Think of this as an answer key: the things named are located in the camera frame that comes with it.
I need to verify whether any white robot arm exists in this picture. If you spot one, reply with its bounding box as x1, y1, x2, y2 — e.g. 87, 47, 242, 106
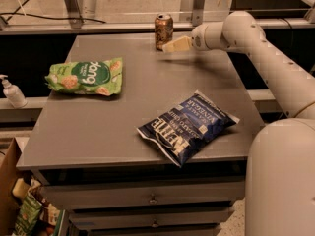
162, 11, 315, 236

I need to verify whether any green rice chip bag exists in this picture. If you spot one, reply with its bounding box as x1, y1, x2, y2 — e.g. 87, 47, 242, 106
45, 58, 123, 96

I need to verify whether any white pump bottle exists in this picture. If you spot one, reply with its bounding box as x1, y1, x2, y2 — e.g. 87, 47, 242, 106
0, 75, 28, 108

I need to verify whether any orange soda can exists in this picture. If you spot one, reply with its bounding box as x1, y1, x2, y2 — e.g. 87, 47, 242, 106
155, 14, 173, 50

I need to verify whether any metal bracket left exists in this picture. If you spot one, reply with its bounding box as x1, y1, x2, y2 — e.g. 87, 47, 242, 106
64, 0, 83, 30

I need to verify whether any blue kettle chip bag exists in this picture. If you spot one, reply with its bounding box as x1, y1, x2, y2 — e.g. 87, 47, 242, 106
137, 91, 239, 167

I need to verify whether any black cable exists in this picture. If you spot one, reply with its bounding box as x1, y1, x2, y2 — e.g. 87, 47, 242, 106
0, 0, 107, 25

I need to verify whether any cardboard box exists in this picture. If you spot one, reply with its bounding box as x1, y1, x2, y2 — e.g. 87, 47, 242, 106
0, 139, 24, 236

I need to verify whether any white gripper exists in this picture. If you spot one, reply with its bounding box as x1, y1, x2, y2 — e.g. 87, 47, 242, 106
162, 24, 211, 53

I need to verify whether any metal bracket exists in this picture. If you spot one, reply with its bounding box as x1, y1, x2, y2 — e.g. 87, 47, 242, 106
64, 0, 83, 30
192, 0, 205, 27

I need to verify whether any green snack bag in box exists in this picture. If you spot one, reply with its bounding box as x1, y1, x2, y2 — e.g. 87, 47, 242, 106
14, 194, 42, 236

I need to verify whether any grey drawer cabinet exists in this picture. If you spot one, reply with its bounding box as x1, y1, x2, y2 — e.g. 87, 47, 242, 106
18, 33, 262, 236

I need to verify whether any metal bracket right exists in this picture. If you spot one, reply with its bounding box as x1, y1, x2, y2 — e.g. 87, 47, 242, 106
192, 0, 205, 27

